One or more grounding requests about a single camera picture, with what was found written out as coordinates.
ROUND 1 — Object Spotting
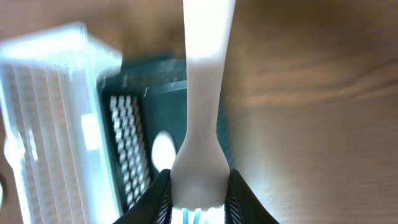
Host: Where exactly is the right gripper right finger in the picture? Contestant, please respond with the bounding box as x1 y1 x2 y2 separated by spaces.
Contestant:
224 169 279 224

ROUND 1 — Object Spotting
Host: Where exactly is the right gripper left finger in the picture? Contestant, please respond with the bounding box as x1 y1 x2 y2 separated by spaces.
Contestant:
114 169 172 224

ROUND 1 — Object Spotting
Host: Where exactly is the white plastic spoon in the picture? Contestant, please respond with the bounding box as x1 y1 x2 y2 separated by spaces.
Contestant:
151 131 177 172

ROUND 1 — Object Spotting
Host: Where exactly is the clear perforated plastic basket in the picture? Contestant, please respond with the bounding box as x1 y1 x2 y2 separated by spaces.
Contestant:
1 22 122 223

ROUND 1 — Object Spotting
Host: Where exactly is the dark green perforated basket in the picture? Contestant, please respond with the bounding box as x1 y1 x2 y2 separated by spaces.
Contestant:
96 55 234 214

